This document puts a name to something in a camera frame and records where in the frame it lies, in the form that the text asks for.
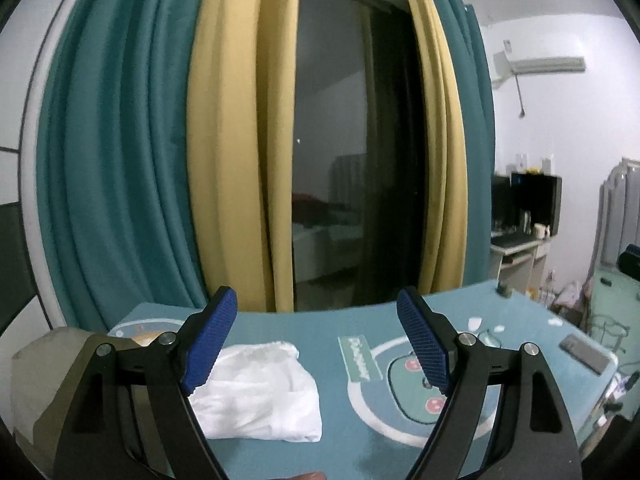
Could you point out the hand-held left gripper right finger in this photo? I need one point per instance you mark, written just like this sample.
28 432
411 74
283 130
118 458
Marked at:
425 340

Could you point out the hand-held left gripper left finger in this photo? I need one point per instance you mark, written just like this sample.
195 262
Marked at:
210 340

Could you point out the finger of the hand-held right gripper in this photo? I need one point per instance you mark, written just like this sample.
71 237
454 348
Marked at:
631 260

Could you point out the white hooded shirt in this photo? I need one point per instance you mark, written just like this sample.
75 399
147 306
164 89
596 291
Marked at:
270 400

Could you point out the person's left hand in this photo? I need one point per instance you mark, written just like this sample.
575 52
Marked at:
302 476

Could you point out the pale green cabinet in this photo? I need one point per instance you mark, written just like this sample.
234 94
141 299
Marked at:
612 300

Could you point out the grey padded headboard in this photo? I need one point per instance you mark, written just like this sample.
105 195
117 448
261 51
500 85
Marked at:
617 210

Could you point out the small green object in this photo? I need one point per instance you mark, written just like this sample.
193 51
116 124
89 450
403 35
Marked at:
502 291

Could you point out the white mug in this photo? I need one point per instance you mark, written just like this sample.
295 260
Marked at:
541 230

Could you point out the teal printed blanket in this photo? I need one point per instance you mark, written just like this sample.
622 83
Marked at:
325 325

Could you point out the grey smartphone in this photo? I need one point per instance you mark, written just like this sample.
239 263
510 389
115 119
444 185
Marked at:
587 353

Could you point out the metal kettle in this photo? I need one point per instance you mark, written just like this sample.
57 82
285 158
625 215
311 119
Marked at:
525 221

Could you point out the white shelf unit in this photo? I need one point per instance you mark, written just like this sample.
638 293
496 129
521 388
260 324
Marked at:
515 260

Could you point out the dark olive folded cloth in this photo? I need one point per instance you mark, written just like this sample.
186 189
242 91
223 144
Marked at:
67 385

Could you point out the narrow yellow curtain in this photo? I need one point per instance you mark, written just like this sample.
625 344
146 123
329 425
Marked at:
445 185

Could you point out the wide yellow curtain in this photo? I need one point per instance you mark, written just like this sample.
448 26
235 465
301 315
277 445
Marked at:
230 160

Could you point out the narrow teal curtain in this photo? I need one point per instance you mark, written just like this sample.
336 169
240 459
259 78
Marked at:
477 160

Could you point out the air conditioner pipe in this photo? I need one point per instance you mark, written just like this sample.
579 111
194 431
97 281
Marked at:
519 95

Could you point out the wide teal curtain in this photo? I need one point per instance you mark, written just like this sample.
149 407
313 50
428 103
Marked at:
110 160

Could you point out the white air conditioner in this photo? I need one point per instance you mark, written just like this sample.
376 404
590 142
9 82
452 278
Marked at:
545 64

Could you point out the dark glass window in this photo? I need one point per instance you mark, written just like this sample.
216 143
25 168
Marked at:
350 110

